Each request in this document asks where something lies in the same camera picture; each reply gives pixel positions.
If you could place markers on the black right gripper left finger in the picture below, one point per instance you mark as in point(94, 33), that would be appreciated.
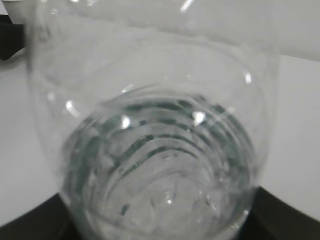
point(48, 221)

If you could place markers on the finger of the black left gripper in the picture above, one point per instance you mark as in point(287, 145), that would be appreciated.
point(12, 37)

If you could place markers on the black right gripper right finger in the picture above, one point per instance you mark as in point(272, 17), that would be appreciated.
point(272, 219)

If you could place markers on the clear water bottle green label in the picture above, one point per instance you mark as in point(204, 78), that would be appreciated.
point(155, 115)

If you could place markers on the white paper cup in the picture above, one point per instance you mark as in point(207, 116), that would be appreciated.
point(19, 11)

